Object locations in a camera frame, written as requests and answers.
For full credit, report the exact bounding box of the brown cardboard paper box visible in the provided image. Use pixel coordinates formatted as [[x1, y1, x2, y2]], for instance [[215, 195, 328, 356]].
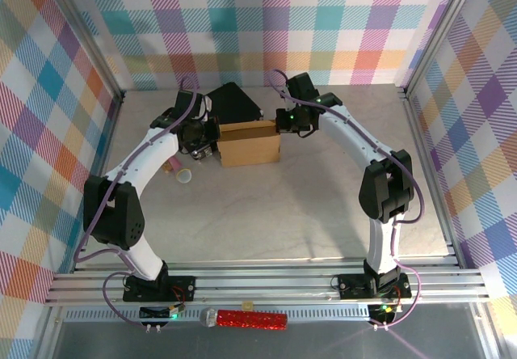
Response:
[[216, 119, 283, 169]]

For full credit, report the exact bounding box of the pink cup with cream rim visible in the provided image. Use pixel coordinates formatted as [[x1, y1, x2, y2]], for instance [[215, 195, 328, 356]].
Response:
[[168, 155, 194, 185]]

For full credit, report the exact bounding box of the black case with chrome latches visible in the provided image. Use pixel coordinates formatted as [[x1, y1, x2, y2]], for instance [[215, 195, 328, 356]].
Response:
[[183, 82, 267, 162]]

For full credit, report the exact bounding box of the black left control board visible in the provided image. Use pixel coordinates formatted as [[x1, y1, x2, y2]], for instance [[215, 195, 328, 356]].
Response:
[[138, 305, 182, 322]]

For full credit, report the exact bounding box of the black control board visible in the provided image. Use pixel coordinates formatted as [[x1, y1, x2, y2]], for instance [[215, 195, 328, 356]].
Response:
[[368, 302, 404, 324], [138, 305, 182, 322]]

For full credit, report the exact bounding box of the perforated metal strip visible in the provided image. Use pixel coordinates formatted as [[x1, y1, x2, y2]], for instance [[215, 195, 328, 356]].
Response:
[[63, 308, 375, 323]]

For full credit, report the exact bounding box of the red glitter microphone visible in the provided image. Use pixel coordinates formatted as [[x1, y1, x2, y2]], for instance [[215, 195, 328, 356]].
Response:
[[199, 306, 289, 331]]

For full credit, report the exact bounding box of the black right control board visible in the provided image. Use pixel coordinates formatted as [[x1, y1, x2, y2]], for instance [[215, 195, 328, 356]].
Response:
[[368, 302, 404, 324]]

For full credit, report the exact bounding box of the aluminium side rail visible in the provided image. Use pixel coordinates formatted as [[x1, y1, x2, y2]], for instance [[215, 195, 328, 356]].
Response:
[[71, 91, 127, 273], [397, 86, 465, 269]]

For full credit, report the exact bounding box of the aluminium corner post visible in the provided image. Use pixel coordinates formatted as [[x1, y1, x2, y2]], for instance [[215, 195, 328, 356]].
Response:
[[401, 0, 482, 98], [38, 0, 127, 103]]

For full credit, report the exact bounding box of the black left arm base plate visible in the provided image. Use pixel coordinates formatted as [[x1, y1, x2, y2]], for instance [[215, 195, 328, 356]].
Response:
[[122, 274, 197, 303]]

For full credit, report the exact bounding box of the aluminium rail frame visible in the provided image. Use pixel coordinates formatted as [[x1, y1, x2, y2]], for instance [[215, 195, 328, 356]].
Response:
[[43, 258, 492, 307]]

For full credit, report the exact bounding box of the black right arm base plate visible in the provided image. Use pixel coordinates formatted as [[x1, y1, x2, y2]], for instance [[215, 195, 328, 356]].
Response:
[[337, 272, 413, 300]]

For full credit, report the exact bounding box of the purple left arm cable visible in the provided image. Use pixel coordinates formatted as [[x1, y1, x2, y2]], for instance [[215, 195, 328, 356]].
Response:
[[74, 75, 199, 330]]

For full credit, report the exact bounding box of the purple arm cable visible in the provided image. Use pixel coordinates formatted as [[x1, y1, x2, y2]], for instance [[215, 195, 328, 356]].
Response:
[[74, 75, 199, 330], [264, 69, 425, 330]]

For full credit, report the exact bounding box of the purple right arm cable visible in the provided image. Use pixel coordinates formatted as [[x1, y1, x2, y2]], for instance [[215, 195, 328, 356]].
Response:
[[264, 69, 425, 330]]

